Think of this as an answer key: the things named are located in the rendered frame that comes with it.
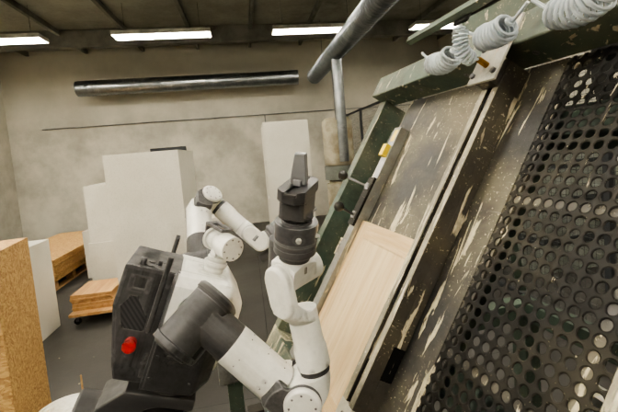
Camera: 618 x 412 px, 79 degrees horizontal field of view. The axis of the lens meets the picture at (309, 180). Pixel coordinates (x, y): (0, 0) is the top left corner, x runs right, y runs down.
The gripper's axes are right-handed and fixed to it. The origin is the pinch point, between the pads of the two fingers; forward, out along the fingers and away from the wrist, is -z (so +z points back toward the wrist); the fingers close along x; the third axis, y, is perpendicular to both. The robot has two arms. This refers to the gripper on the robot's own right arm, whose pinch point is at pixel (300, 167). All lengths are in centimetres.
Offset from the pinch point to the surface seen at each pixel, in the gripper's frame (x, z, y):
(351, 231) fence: 62, 40, 2
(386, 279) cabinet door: 34, 40, 18
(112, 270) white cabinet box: 266, 254, -325
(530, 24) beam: 43, -31, 42
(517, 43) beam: 43, -27, 40
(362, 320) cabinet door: 30, 53, 13
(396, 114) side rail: 109, 1, 9
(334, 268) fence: 56, 53, -2
